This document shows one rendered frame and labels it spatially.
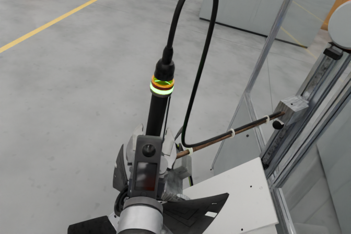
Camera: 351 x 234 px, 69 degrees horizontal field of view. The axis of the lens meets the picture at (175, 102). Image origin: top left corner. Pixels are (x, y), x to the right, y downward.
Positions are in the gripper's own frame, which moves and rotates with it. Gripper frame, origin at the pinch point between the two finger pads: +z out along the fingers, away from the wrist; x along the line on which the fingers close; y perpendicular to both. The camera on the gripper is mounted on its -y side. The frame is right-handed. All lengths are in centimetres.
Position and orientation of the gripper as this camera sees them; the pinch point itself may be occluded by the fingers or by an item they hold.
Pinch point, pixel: (154, 127)
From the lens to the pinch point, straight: 60.3
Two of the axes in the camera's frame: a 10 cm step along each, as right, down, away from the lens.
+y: -1.8, 7.7, 6.1
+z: 0.3, -6.2, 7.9
